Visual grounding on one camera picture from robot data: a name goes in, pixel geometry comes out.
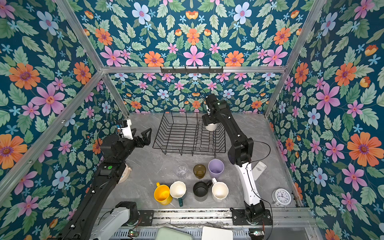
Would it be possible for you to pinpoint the white mug red inside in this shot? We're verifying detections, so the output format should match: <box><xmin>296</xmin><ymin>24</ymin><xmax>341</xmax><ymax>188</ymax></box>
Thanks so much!
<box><xmin>205</xmin><ymin>123</ymin><xmax>218</xmax><ymax>132</ymax></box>

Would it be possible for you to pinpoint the black wire dish rack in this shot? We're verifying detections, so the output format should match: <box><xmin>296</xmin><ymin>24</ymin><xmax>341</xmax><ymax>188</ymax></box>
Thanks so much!
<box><xmin>153</xmin><ymin>112</ymin><xmax>226</xmax><ymax>156</ymax></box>

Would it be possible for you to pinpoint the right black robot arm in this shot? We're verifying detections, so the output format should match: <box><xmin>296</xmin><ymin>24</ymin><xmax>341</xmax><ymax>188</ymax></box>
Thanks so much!
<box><xmin>202</xmin><ymin>94</ymin><xmax>266</xmax><ymax>224</ymax></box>

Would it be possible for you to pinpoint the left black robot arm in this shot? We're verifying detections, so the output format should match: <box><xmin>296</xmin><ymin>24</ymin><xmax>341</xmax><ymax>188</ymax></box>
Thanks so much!
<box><xmin>58</xmin><ymin>128</ymin><xmax>152</xmax><ymax>240</ymax></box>

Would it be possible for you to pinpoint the cream plate at left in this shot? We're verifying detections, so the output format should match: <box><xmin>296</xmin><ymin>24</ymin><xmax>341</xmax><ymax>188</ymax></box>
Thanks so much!
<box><xmin>118</xmin><ymin>165</ymin><xmax>132</xmax><ymax>184</ymax></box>

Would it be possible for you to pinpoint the clear glass cup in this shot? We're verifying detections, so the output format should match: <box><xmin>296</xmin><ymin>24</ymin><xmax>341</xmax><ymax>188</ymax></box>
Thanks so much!
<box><xmin>175</xmin><ymin>164</ymin><xmax>189</xmax><ymax>179</ymax></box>

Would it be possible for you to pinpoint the yellow mug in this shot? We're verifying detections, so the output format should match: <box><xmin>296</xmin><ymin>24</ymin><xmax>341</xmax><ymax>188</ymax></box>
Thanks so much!
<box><xmin>154</xmin><ymin>183</ymin><xmax>173</xmax><ymax>206</ymax></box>

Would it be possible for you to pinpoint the lilac plastic cup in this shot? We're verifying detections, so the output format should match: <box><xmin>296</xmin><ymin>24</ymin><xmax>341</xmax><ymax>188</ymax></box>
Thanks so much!
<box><xmin>208</xmin><ymin>159</ymin><xmax>225</xmax><ymax>178</ymax></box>

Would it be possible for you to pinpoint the olive tinted glass cup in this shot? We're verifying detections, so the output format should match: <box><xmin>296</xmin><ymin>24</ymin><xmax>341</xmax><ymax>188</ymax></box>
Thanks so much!
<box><xmin>193</xmin><ymin>164</ymin><xmax>206</xmax><ymax>179</ymax></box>

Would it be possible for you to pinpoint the black mug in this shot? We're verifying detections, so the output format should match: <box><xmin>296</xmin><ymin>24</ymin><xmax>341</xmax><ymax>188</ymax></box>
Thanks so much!
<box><xmin>193</xmin><ymin>180</ymin><xmax>213</xmax><ymax>198</ymax></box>

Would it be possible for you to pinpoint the white remote control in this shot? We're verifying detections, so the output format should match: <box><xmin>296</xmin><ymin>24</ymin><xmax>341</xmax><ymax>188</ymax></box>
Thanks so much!
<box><xmin>252</xmin><ymin>161</ymin><xmax>267</xmax><ymax>181</ymax></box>

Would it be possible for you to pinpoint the white fluted mug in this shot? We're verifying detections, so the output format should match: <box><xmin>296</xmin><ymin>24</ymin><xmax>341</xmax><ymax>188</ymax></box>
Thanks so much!
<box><xmin>212</xmin><ymin>178</ymin><xmax>229</xmax><ymax>202</ymax></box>

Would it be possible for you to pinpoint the pale green tray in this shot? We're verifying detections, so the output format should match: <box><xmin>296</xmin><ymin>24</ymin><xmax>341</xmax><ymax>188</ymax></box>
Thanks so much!
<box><xmin>155</xmin><ymin>227</ymin><xmax>194</xmax><ymax>240</ymax></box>

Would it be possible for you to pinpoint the white analog clock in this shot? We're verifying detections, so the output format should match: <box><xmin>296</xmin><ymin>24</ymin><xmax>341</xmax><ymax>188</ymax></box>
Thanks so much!
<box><xmin>272</xmin><ymin>188</ymin><xmax>292</xmax><ymax>207</ymax></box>

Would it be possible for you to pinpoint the white box front edge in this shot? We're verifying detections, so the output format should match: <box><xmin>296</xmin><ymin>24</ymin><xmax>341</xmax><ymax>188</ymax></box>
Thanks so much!
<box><xmin>201</xmin><ymin>227</ymin><xmax>234</xmax><ymax>240</ymax></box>

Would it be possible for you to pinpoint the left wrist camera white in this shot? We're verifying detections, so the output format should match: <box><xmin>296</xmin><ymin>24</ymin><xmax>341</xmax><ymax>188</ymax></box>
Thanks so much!
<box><xmin>117</xmin><ymin>119</ymin><xmax>132</xmax><ymax>140</ymax></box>

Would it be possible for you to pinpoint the cream mug green handle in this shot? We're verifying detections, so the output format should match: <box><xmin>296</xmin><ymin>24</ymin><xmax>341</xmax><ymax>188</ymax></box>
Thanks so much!
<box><xmin>170</xmin><ymin>181</ymin><xmax>187</xmax><ymax>207</ymax></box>

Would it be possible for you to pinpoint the black wall hook rail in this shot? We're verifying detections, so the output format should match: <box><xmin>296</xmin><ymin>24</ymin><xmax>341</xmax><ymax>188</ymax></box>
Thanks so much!
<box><xmin>160</xmin><ymin>67</ymin><xmax>224</xmax><ymax>74</ymax></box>

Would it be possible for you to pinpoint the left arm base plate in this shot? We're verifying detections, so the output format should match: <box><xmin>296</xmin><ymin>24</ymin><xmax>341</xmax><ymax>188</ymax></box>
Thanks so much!
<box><xmin>125</xmin><ymin>210</ymin><xmax>155</xmax><ymax>227</ymax></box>

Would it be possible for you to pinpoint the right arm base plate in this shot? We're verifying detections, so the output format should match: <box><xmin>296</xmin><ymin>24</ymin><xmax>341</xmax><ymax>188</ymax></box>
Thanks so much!
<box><xmin>230</xmin><ymin>208</ymin><xmax>273</xmax><ymax>226</ymax></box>

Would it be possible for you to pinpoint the aluminium front rail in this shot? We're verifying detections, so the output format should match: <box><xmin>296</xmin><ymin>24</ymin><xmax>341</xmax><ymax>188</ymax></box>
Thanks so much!
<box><xmin>86</xmin><ymin>207</ymin><xmax>316</xmax><ymax>229</ymax></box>

